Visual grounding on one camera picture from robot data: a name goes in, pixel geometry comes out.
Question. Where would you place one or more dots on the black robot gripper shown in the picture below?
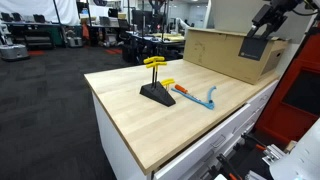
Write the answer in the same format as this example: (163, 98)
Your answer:
(269, 16)

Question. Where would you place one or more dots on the grey round robot base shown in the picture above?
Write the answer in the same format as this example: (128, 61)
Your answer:
(13, 51)

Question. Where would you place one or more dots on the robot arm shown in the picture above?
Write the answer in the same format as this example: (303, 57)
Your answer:
(288, 4)

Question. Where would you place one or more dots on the white room divider panel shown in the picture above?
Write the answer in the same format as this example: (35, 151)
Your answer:
(230, 15)

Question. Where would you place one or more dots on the brown cardboard box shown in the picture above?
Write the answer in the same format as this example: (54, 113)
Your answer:
(216, 53)

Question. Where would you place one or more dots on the red metal cabinet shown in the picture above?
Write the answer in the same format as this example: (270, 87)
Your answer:
(293, 100)

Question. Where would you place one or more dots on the silver and black pen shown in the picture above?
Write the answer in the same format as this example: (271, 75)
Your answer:
(181, 88)

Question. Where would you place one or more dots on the dark office desk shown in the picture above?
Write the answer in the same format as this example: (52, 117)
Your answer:
(156, 41)

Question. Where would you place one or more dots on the black orange bar clamp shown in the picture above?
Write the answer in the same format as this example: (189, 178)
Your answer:
(230, 166)
(254, 141)

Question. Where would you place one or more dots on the black wedge tool holder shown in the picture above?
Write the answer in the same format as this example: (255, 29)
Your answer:
(160, 95)

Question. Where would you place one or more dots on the white workbench drawer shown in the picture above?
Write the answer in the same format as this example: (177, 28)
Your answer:
(206, 146)

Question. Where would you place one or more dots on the white perforated panel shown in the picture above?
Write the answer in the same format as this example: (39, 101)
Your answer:
(300, 156)

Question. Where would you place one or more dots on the white workbench cabinet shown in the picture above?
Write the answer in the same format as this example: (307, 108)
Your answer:
(113, 143)

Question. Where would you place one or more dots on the white mobile robot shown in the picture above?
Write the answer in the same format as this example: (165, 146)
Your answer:
(74, 40)

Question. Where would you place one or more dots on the black tripod pole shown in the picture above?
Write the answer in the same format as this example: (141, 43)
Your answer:
(60, 23)

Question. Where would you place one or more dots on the white hanging sheet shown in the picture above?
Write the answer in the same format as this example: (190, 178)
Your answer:
(36, 8)

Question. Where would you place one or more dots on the silver metal bracket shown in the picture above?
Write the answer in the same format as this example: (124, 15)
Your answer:
(274, 154)

